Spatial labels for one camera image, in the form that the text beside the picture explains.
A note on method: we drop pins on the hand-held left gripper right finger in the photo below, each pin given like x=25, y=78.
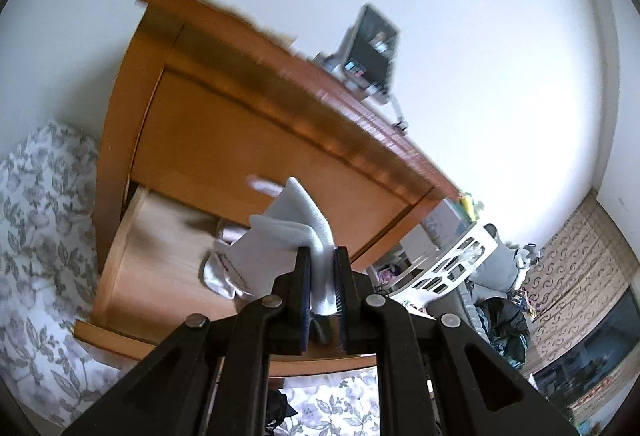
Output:
x=342, y=301

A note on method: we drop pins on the grey printed box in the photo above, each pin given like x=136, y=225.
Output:
x=442, y=221

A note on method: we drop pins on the yellow small item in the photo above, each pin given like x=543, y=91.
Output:
x=466, y=205

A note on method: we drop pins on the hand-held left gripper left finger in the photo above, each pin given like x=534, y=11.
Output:
x=305, y=296

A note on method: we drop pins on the white cutout shelf rack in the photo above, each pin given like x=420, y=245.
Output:
x=450, y=261

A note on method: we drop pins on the wooden drawer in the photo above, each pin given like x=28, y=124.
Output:
x=150, y=266
x=225, y=141

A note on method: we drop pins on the beige patterned curtain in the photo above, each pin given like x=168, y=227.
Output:
x=575, y=276

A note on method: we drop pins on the wooden nightstand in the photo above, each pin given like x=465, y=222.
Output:
x=140, y=81

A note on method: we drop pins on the grey sofa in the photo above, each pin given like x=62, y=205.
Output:
x=500, y=261

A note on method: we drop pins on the dark clothes pile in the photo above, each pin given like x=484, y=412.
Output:
x=505, y=326

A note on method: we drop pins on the dark glossy cabinet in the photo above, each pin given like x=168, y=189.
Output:
x=600, y=341

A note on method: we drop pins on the black sock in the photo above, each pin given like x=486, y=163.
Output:
x=282, y=408

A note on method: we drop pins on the white sock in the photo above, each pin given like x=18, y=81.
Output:
x=220, y=273
x=285, y=236

